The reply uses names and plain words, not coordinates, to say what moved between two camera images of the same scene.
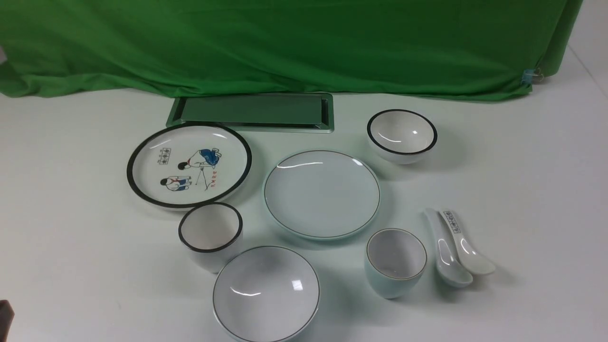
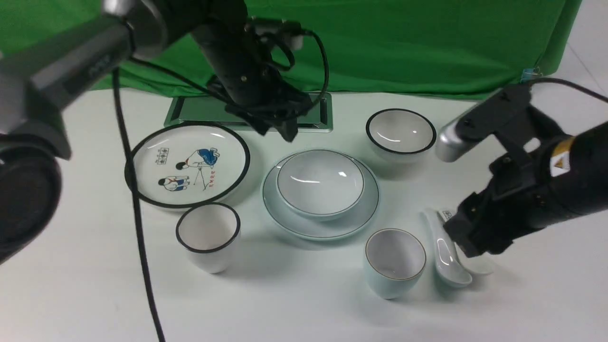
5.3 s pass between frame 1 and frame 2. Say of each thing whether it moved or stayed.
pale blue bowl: moved
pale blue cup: stayed
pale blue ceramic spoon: stayed
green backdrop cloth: stayed
